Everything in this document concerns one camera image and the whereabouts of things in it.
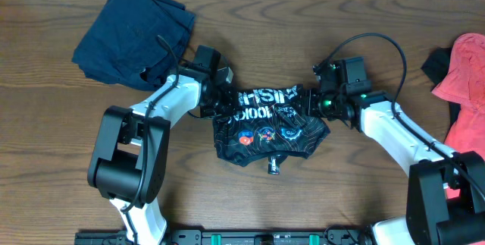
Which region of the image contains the folded navy blue garment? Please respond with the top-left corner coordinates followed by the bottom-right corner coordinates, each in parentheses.
top-left (72, 0), bottom-right (196, 91)

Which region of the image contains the red mesh garment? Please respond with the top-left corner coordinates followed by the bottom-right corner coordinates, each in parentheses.
top-left (431, 33), bottom-right (485, 200)

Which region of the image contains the black garment under red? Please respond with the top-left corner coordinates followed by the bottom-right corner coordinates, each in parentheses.
top-left (421, 48), bottom-right (461, 125)

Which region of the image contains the black orange patterned jersey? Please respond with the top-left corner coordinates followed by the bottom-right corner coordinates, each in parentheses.
top-left (213, 84), bottom-right (330, 174)

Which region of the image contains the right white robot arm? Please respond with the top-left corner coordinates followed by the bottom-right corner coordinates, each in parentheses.
top-left (302, 90), bottom-right (484, 245)

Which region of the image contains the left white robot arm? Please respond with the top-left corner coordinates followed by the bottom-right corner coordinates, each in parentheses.
top-left (87, 67), bottom-right (233, 244)

